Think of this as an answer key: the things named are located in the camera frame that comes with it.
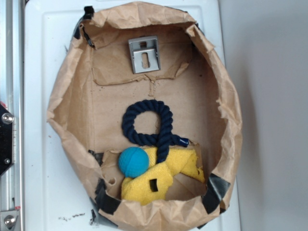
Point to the grey metal bracket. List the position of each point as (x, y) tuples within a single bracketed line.
[(144, 53)]

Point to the brown paper bag bin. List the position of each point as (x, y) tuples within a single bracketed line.
[(96, 84)]

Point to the black mounting plate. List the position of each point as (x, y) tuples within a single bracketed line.
[(6, 139)]

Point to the white plastic tray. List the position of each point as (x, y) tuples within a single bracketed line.
[(55, 200)]

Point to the yellow cloth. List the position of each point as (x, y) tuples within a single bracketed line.
[(156, 181)]

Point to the blue foam ball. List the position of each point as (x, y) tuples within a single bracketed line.
[(133, 162)]

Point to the aluminium frame rail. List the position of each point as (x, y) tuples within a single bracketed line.
[(11, 94)]

